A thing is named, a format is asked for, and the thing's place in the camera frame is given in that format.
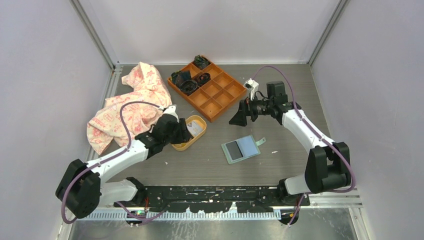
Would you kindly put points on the black credit card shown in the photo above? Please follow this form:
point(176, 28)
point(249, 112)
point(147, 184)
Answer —
point(234, 151)

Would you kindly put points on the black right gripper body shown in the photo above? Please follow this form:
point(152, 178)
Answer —
point(259, 107)

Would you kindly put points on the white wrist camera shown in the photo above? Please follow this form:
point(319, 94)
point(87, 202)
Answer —
point(170, 110)
point(252, 86)

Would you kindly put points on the yellow oval dish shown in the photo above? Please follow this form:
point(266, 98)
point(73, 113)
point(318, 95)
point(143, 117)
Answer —
point(184, 146)

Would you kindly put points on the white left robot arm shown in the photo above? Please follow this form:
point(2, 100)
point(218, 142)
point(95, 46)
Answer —
point(85, 185)

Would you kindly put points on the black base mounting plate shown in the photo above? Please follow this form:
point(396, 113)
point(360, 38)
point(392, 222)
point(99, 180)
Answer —
point(213, 199)

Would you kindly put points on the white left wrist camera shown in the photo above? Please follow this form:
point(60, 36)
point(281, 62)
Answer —
point(170, 110)

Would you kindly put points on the coiled black belt small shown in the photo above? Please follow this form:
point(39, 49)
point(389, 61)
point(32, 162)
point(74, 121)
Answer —
point(202, 79)

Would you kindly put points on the aluminium frame rail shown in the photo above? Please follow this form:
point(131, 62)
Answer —
point(137, 215)

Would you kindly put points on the pink patterned cloth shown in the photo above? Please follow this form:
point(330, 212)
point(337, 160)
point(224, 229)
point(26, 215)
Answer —
point(127, 115)

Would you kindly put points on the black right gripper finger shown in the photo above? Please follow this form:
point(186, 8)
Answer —
point(240, 118)
point(244, 106)

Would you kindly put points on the white credit card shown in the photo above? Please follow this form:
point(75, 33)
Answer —
point(194, 128)

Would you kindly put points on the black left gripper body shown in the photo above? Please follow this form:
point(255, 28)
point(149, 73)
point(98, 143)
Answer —
point(169, 137)

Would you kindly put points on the green card holder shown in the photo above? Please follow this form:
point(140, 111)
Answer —
point(249, 148)

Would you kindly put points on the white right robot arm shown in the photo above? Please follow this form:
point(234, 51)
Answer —
point(328, 164)

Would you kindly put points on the orange compartment tray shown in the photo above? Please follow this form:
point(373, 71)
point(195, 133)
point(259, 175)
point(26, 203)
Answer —
point(217, 95)

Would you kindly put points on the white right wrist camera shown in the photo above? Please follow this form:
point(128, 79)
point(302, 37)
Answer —
point(252, 86)

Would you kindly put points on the dark folded fabric item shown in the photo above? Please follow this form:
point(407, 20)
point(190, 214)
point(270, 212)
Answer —
point(181, 76)

